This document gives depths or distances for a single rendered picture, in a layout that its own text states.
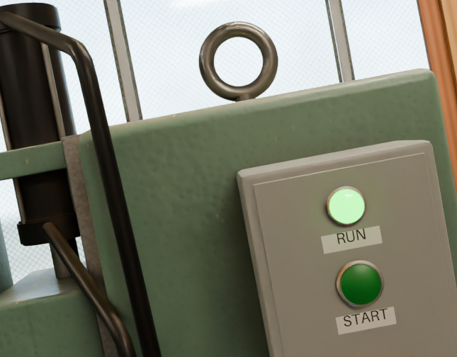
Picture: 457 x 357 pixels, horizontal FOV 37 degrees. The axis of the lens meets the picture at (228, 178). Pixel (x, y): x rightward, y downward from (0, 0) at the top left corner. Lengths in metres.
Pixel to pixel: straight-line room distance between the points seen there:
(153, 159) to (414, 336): 0.17
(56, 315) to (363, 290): 0.21
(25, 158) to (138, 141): 0.11
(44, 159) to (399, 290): 0.26
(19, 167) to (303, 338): 0.24
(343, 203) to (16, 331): 0.24
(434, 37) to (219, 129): 1.52
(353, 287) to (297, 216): 0.04
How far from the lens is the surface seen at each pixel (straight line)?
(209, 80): 0.51
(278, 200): 0.34
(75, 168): 0.44
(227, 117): 0.40
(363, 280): 0.35
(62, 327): 0.47
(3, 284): 0.54
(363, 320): 0.36
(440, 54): 1.89
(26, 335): 0.47
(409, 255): 0.36
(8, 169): 0.49
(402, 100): 0.42
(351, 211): 0.34
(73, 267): 0.45
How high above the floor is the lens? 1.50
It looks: 3 degrees down
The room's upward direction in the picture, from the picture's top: 11 degrees counter-clockwise
